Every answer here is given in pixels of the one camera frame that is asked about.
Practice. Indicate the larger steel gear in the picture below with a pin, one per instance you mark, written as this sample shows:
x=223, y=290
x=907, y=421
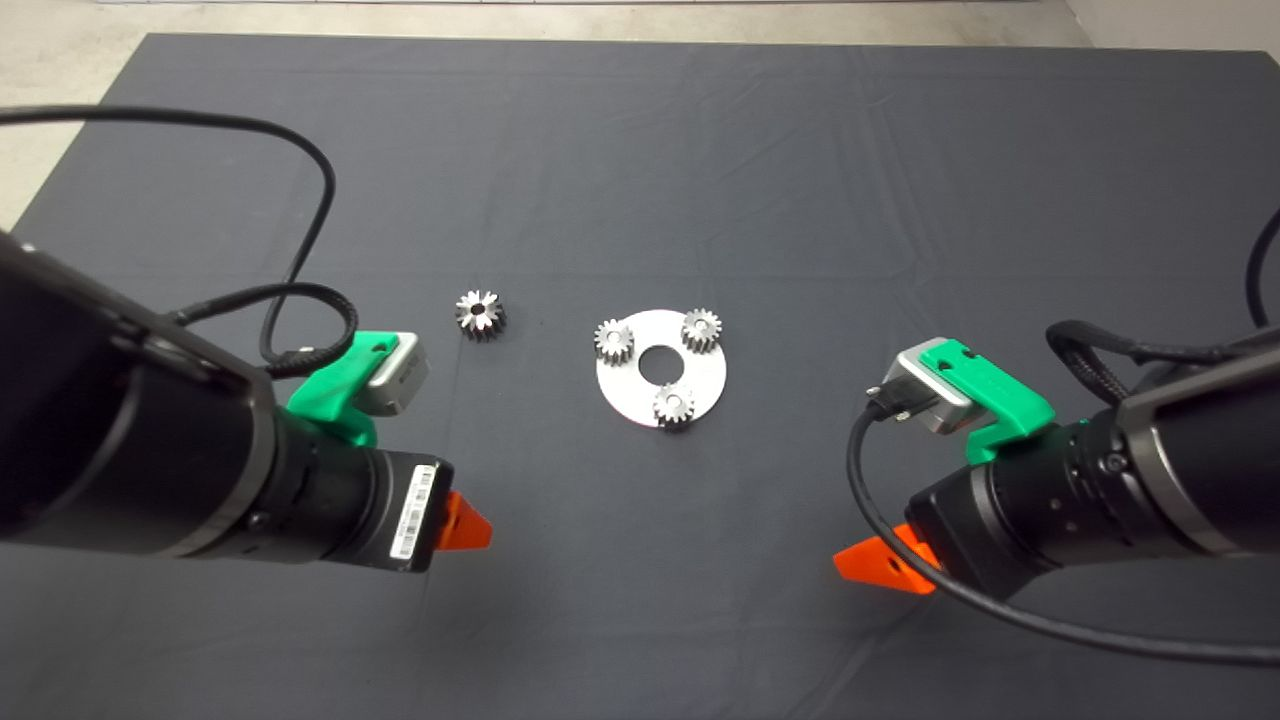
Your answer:
x=468, y=322

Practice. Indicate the dark grey table cloth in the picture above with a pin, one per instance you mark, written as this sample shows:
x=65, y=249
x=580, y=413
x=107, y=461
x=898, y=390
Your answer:
x=800, y=180

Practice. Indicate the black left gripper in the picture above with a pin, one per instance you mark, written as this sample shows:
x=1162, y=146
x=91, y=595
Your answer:
x=390, y=510

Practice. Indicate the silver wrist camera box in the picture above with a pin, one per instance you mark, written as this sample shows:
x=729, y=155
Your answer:
x=395, y=385
x=915, y=390

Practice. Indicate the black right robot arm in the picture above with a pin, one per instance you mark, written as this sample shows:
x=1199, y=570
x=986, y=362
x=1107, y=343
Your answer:
x=1200, y=470

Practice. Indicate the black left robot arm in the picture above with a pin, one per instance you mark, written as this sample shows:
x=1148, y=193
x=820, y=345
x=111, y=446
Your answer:
x=120, y=430

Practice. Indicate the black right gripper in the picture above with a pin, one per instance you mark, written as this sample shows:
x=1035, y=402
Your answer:
x=990, y=530

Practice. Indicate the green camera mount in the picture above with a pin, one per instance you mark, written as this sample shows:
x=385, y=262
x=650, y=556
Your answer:
x=335, y=385
x=1000, y=400

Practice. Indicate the small steel gear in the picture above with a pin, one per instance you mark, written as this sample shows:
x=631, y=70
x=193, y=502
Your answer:
x=692, y=340
x=610, y=350
x=666, y=414

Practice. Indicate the round metal plate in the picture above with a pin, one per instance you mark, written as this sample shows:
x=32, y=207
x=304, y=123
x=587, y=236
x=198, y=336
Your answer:
x=705, y=380

